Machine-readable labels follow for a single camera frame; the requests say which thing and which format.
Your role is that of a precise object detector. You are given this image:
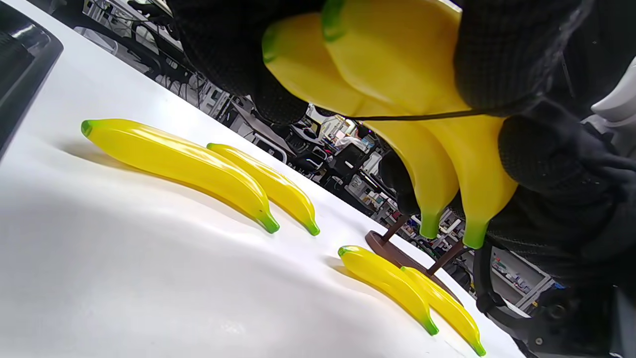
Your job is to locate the person's left hand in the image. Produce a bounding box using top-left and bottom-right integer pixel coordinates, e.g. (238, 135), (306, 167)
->
(166, 0), (597, 125)

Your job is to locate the person's right hand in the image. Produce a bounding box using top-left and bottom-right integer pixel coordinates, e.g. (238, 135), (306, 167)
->
(489, 99), (636, 286)

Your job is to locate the yellow plastic banana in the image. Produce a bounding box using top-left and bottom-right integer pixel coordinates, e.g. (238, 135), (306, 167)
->
(262, 12), (460, 239)
(81, 118), (280, 234)
(401, 266), (487, 357)
(206, 143), (321, 237)
(320, 0), (518, 249)
(338, 245), (440, 336)

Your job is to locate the black elastic band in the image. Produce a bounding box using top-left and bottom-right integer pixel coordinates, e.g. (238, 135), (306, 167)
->
(343, 107), (507, 122)

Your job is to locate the brown wooden hook stand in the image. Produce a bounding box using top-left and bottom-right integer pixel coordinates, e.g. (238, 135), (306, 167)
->
(365, 214), (470, 304)

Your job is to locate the black plastic tray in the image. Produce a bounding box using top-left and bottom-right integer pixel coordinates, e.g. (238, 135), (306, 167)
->
(0, 0), (64, 160)

